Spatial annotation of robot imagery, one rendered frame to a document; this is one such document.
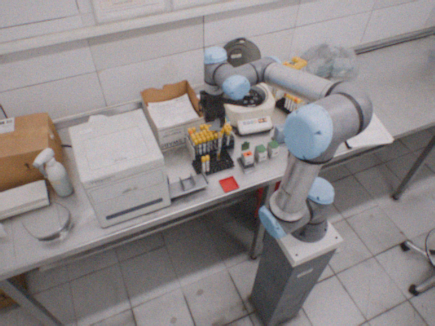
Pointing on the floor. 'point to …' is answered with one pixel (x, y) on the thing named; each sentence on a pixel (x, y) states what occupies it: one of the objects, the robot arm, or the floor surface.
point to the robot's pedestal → (283, 282)
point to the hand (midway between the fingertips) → (219, 129)
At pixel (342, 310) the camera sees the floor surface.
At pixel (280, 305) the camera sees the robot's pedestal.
